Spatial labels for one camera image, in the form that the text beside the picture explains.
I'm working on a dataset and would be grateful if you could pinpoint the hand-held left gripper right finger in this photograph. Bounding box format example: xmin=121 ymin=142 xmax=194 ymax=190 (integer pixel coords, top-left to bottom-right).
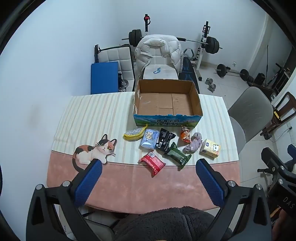
xmin=195 ymin=159 xmax=271 ymax=241

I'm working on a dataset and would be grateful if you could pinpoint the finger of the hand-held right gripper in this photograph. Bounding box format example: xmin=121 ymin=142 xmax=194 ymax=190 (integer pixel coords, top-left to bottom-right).
xmin=257 ymin=147 xmax=293 ymax=179
xmin=287 ymin=144 xmax=296 ymax=161

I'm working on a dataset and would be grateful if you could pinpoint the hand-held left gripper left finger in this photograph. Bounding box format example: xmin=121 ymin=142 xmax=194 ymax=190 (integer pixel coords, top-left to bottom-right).
xmin=26 ymin=159 xmax=102 ymax=241

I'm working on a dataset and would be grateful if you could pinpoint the yellow tissue pack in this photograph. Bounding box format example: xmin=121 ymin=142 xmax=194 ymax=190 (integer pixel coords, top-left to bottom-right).
xmin=199 ymin=138 xmax=221 ymax=158

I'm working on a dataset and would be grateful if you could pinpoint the grey cloth bundle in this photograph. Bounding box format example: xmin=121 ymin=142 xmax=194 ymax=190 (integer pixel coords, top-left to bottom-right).
xmin=183 ymin=132 xmax=203 ymax=153

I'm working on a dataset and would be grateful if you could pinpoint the green snack packet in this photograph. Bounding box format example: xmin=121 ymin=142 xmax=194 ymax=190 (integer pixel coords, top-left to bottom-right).
xmin=163 ymin=142 xmax=192 ymax=169

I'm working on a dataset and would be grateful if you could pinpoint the orange snack packet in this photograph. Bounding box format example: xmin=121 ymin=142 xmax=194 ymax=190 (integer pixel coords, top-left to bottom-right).
xmin=180 ymin=126 xmax=192 ymax=143

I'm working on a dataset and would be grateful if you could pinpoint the red snack packet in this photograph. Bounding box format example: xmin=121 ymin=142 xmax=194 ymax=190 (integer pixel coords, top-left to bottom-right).
xmin=138 ymin=151 xmax=166 ymax=177

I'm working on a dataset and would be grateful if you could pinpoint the black snack packet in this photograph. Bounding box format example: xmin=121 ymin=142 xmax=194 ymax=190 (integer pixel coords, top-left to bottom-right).
xmin=155 ymin=128 xmax=176 ymax=152

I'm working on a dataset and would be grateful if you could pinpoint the yellow silver pouch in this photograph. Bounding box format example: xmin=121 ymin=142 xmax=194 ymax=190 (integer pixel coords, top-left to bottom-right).
xmin=123 ymin=123 xmax=148 ymax=140

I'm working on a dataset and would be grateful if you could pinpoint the light blue tissue pack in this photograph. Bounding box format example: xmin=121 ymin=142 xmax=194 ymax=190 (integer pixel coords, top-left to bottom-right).
xmin=139 ymin=129 xmax=160 ymax=150

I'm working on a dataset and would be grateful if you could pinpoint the cardboard box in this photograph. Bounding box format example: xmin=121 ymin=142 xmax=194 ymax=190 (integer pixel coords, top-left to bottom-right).
xmin=133 ymin=79 xmax=203 ymax=128

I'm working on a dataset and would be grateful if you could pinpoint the dark wooden chair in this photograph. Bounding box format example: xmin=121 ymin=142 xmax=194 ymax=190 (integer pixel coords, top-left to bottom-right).
xmin=260 ymin=91 xmax=296 ymax=139

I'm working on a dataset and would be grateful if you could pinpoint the grey shell chair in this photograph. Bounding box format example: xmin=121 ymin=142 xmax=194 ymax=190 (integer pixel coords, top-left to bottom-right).
xmin=228 ymin=86 xmax=274 ymax=160

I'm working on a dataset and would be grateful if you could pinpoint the dark grey fleece clothing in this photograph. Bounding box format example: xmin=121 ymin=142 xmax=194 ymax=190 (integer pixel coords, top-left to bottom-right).
xmin=113 ymin=206 xmax=232 ymax=241

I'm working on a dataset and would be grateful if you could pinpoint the dark wooden furniture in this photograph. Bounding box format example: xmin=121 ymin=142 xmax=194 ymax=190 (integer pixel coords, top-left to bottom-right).
xmin=266 ymin=62 xmax=294 ymax=98

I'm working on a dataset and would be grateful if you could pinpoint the black boxy object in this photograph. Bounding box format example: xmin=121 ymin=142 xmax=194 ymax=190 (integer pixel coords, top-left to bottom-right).
xmin=254 ymin=73 xmax=266 ymax=85

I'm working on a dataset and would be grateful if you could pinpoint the thin black pole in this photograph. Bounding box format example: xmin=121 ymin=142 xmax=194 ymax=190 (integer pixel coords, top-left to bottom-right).
xmin=266 ymin=44 xmax=270 ymax=86

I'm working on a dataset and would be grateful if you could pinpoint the short black plate barbell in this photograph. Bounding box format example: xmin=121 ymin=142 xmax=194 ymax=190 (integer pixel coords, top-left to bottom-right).
xmin=215 ymin=64 xmax=250 ymax=81

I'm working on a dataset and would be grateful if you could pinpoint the blue foam board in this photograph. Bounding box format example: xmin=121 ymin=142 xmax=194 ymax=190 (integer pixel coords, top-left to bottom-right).
xmin=91 ymin=61 xmax=119 ymax=95

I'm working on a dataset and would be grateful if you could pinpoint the black blue weight bench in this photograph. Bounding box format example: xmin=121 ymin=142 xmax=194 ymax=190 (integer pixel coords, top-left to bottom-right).
xmin=179 ymin=48 xmax=200 ymax=92

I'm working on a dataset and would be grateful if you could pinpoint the white padded chair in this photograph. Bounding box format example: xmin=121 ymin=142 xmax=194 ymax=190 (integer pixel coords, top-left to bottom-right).
xmin=142 ymin=54 xmax=179 ymax=81
xmin=94 ymin=44 xmax=136 ymax=92

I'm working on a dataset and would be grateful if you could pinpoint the white barbell rack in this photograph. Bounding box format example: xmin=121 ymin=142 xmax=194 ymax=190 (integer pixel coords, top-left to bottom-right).
xmin=143 ymin=14 xmax=211 ymax=81

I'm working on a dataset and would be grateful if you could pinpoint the white puffer jacket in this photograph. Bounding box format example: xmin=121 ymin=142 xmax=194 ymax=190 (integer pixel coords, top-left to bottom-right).
xmin=134 ymin=34 xmax=184 ymax=79

